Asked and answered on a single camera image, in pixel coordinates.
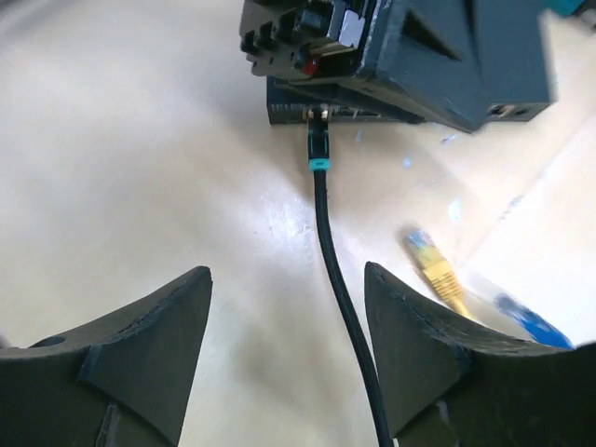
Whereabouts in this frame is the blue ethernet cable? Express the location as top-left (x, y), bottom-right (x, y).
top-left (493, 292), bottom-right (575, 350)

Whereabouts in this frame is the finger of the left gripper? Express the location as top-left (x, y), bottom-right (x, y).
top-left (274, 0), bottom-right (553, 134)

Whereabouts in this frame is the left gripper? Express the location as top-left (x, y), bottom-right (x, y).
top-left (239, 1), bottom-right (373, 84)

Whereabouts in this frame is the large rack network switch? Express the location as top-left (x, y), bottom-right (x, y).
top-left (543, 0), bottom-right (595, 18)

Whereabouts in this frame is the yellow ethernet cable front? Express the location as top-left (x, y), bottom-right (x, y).
top-left (402, 227), bottom-right (476, 322)

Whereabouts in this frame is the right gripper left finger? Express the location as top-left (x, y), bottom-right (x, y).
top-left (1, 266), bottom-right (212, 446)

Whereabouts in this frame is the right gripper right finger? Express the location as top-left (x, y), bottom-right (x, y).
top-left (364, 263), bottom-right (595, 446)

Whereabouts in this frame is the black ethernet cable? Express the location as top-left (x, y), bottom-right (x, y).
top-left (305, 104), bottom-right (395, 447)

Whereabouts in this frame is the small black network switch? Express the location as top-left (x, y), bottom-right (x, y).
top-left (264, 8), bottom-right (560, 128)

